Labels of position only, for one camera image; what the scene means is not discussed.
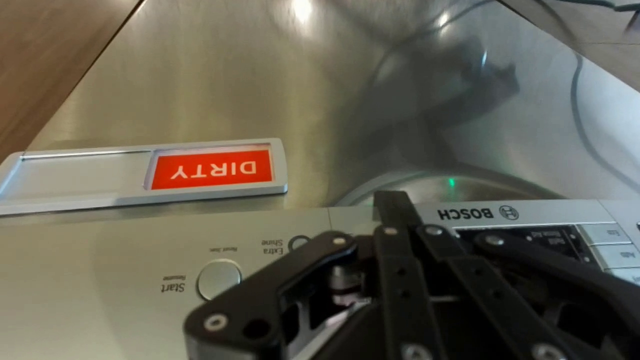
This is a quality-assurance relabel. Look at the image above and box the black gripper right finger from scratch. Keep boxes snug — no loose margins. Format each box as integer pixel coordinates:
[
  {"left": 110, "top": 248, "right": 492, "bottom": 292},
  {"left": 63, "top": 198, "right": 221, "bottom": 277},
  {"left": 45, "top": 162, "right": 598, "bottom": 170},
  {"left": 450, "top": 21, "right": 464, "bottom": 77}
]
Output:
[{"left": 373, "top": 192, "right": 640, "bottom": 360}]

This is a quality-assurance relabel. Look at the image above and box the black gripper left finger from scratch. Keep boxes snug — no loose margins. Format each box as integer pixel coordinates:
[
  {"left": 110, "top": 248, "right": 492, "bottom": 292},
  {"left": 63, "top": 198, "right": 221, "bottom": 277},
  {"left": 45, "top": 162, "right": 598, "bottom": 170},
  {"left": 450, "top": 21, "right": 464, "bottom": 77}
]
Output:
[{"left": 181, "top": 230, "right": 376, "bottom": 360}]

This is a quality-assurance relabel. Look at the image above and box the round start button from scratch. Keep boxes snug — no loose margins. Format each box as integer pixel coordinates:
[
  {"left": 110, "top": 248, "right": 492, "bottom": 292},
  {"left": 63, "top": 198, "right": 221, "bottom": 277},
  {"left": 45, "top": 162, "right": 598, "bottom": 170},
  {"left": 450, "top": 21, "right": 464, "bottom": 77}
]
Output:
[{"left": 196, "top": 260, "right": 242, "bottom": 301}]

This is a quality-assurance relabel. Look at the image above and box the stainless steel dishwasher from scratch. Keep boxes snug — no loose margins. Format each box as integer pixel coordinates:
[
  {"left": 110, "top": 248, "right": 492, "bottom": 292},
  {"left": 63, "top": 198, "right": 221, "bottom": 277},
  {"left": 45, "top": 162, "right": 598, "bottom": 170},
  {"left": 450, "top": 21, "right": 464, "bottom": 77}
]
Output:
[{"left": 0, "top": 0, "right": 640, "bottom": 360}]

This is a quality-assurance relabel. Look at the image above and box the red dirty sign magnet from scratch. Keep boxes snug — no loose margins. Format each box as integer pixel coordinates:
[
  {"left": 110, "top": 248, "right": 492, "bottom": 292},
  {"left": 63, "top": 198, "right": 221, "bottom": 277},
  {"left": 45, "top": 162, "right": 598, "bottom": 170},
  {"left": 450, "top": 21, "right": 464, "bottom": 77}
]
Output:
[{"left": 0, "top": 138, "right": 288, "bottom": 217}]

